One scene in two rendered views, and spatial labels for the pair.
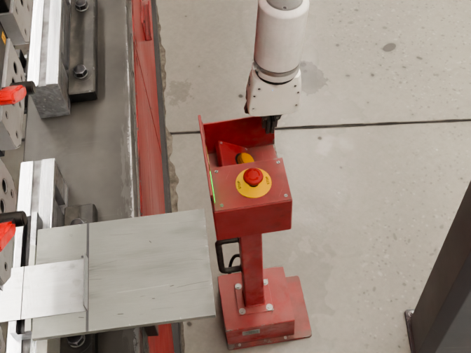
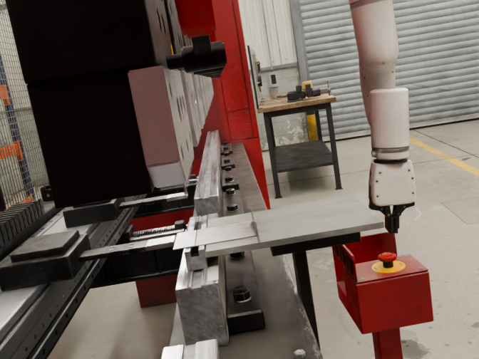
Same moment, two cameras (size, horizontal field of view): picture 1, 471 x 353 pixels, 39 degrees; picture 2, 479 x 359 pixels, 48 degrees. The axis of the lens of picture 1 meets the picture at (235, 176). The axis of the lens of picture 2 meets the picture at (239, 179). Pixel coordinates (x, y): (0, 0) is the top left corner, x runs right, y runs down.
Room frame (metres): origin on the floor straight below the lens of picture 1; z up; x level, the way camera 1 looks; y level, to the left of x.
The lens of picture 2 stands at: (-0.38, 0.22, 1.24)
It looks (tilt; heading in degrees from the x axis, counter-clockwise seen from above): 11 degrees down; 2
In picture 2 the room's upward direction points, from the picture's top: 9 degrees counter-clockwise
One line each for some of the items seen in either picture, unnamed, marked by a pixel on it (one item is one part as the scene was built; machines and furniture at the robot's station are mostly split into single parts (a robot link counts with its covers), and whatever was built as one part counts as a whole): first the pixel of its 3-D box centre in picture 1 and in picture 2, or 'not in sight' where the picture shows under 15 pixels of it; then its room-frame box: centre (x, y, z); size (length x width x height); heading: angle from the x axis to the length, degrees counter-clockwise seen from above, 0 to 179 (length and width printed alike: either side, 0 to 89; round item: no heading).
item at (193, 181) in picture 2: not in sight; (127, 201); (1.79, 0.77, 0.81); 0.64 x 0.08 x 0.14; 93
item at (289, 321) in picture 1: (264, 304); not in sight; (0.79, -0.05, 0.06); 0.25 x 0.20 x 0.12; 94
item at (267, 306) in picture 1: (253, 296); not in sight; (0.79, -0.02, 0.13); 0.10 x 0.10 x 0.01; 4
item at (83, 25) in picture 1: (83, 44); (232, 206); (1.06, 0.30, 0.89); 0.30 x 0.05 x 0.03; 3
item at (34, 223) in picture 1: (26, 273); (198, 240); (0.48, 0.33, 0.99); 0.20 x 0.03 x 0.03; 3
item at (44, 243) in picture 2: not in sight; (93, 248); (0.44, 0.49, 1.01); 0.26 x 0.12 x 0.05; 93
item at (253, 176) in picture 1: (253, 179); (388, 261); (0.74, -0.03, 0.79); 0.04 x 0.04 x 0.04
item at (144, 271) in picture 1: (123, 271); (287, 223); (0.46, 0.18, 1.00); 0.26 x 0.18 x 0.01; 93
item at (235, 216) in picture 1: (245, 173); (378, 273); (0.79, -0.02, 0.75); 0.20 x 0.16 x 0.18; 4
